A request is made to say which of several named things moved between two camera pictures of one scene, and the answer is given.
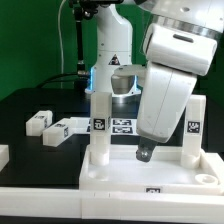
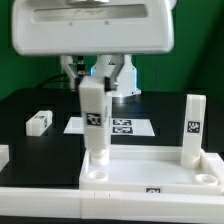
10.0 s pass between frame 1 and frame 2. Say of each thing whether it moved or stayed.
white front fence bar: stayed
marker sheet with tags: stayed
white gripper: moved
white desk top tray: stayed
